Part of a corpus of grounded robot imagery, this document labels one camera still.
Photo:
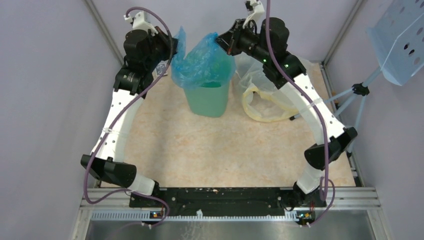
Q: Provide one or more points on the perforated light blue panel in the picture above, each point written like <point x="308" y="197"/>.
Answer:
<point x="398" y="40"/>

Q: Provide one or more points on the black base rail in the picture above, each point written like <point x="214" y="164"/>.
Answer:
<point x="228" y="201"/>

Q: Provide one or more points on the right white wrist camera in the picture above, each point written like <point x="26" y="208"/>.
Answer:
<point x="255" y="10"/>

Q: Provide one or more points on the green plastic trash bin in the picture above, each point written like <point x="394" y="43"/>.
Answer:
<point x="207" y="92"/>

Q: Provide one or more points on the white toothed cable strip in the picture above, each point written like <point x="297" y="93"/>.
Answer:
<point x="148" y="216"/>

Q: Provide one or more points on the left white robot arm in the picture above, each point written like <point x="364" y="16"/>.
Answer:
<point x="144" y="51"/>

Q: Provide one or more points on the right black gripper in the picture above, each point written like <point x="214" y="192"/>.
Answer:
<point x="229" y="41"/>

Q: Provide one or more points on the light blue tripod stand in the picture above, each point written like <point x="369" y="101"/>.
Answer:
<point x="357" y="91"/>

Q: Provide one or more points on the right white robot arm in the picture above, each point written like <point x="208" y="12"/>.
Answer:
<point x="289" y="76"/>

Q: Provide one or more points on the blue plastic trash bag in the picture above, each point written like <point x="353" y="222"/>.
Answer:
<point x="184" y="63"/>

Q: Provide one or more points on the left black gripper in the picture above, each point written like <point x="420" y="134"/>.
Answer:
<point x="164" y="39"/>

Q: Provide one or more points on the clear yellow plastic bag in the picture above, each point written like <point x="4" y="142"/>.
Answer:
<point x="259" y="97"/>

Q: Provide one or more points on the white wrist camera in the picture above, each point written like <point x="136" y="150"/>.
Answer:
<point x="142" y="22"/>
<point x="255" y="10"/>

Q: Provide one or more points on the playing card box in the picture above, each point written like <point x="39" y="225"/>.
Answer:
<point x="161" y="68"/>

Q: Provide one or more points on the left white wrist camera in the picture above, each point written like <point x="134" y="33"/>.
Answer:
<point x="142" y="22"/>

